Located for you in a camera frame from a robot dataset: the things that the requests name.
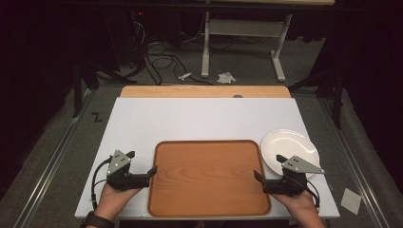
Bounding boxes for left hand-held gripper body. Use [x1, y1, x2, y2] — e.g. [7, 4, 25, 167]
[106, 149, 150, 192]

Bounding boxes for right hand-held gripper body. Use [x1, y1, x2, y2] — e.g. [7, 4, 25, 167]
[261, 155, 326, 197]

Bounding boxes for person's right hand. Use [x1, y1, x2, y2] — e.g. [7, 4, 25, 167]
[270, 189, 321, 223]

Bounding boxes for person's left hand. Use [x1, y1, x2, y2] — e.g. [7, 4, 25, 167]
[94, 182, 143, 221]

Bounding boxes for white plate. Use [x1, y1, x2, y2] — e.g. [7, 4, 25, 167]
[259, 128, 321, 179]

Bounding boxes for wooden tray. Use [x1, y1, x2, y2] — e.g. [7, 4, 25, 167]
[146, 139, 272, 219]

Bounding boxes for black wristwatch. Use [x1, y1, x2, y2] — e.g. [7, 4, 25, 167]
[79, 210, 116, 228]

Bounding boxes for square white paper sheet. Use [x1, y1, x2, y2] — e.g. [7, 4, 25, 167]
[339, 187, 362, 216]

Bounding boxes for white table board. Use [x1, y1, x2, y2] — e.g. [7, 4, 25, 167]
[74, 97, 341, 220]

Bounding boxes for black metal stand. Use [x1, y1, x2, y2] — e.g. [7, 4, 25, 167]
[287, 67, 346, 130]
[71, 58, 138, 119]

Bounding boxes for crumpled white paper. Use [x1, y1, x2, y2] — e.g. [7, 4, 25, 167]
[216, 71, 238, 86]

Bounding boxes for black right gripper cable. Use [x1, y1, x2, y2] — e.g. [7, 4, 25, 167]
[294, 177, 321, 209]

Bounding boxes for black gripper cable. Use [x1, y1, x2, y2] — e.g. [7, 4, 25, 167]
[294, 177, 321, 209]
[90, 155, 114, 211]

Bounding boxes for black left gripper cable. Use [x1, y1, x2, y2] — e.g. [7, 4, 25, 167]
[90, 155, 114, 211]

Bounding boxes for metal floor rail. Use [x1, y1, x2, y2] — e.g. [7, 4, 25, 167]
[11, 89, 98, 228]
[317, 97, 393, 228]

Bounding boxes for black floor cables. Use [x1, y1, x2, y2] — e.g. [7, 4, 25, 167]
[131, 20, 214, 86]

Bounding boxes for white metal desk frame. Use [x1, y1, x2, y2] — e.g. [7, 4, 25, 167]
[201, 10, 294, 83]

